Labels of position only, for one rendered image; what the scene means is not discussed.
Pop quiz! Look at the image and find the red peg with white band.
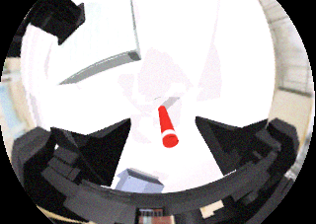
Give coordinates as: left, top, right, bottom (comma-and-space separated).
158, 107, 179, 148

